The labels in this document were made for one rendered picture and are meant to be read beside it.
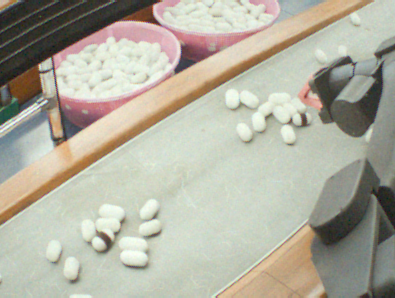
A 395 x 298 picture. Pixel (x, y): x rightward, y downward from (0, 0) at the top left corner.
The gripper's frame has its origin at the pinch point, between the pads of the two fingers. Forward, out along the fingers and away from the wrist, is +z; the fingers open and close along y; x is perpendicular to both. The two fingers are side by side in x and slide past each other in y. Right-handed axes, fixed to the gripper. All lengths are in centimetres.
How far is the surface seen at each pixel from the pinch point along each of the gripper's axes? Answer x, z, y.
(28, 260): -0.2, 12.0, 45.9
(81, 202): -2.4, 14.8, 32.4
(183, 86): -8.4, 18.5, 6.2
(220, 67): -8.2, 18.3, -1.8
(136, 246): 4.4, 3.6, 32.6
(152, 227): 3.9, 4.9, 28.6
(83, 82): -17.6, 34.2, 14.7
